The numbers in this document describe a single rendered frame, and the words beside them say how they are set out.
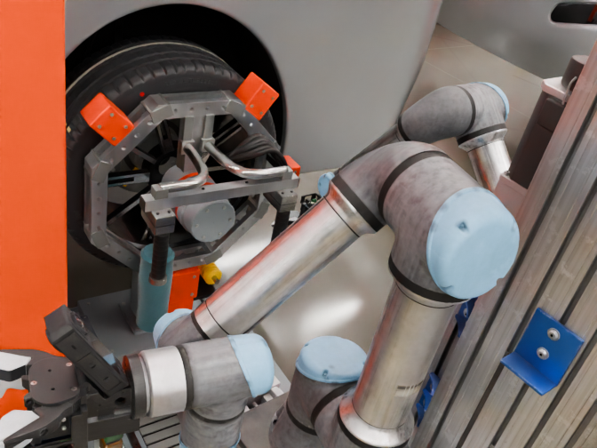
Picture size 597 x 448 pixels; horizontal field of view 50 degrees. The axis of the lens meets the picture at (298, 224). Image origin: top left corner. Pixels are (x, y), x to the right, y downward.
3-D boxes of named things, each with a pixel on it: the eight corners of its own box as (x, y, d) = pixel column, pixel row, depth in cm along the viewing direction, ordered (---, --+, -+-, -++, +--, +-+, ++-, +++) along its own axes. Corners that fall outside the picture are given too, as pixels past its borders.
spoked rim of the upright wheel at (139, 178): (186, 216, 221) (245, 84, 203) (215, 255, 206) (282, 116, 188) (40, 197, 187) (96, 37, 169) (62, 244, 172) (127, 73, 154)
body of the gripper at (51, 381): (29, 468, 66) (146, 442, 71) (24, 405, 62) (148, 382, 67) (23, 417, 72) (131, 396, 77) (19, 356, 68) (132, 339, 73)
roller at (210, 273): (186, 234, 221) (187, 220, 217) (224, 287, 202) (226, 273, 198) (170, 237, 217) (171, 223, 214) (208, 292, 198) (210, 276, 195)
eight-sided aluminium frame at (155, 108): (250, 241, 208) (280, 85, 178) (260, 253, 204) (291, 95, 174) (82, 276, 179) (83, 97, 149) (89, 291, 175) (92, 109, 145)
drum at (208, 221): (201, 198, 186) (206, 156, 179) (234, 240, 173) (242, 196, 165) (155, 205, 179) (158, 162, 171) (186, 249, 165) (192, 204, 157)
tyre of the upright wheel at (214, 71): (195, 236, 229) (274, 68, 206) (226, 276, 214) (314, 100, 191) (4, 217, 184) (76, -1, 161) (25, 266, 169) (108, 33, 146)
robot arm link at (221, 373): (270, 411, 78) (282, 363, 74) (183, 430, 74) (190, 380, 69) (249, 364, 84) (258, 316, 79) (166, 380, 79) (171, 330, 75)
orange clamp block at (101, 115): (124, 113, 159) (99, 91, 152) (136, 127, 154) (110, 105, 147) (104, 132, 159) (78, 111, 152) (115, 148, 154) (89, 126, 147)
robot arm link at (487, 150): (499, 318, 148) (424, 97, 151) (536, 300, 156) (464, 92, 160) (544, 312, 138) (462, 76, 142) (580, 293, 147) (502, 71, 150)
